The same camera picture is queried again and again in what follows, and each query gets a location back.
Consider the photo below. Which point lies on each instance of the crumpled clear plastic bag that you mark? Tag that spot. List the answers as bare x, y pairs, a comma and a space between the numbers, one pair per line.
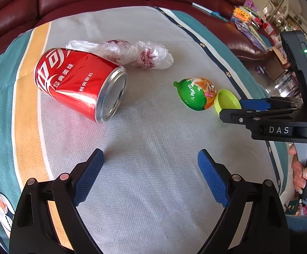
148, 55

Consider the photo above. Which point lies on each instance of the yellow-green plastic lid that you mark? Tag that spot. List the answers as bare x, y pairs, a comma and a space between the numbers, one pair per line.
226, 99

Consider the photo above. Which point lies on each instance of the green orange jelly cup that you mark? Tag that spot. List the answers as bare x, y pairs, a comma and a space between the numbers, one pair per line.
193, 95

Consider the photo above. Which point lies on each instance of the blue pen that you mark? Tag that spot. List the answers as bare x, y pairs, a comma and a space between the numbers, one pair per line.
209, 12

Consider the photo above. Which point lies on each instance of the red soda can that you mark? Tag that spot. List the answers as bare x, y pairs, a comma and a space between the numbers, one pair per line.
71, 79

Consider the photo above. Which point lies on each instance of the pile of colourful toys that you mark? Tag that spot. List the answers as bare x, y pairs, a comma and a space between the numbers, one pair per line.
251, 26

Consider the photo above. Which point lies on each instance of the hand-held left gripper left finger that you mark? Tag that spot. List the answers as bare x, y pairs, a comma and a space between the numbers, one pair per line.
88, 180

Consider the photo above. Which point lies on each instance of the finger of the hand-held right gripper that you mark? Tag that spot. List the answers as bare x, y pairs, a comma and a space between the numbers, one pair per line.
235, 116
251, 104

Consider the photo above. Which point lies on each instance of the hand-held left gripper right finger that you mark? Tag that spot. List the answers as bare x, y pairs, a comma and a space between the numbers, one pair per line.
214, 180

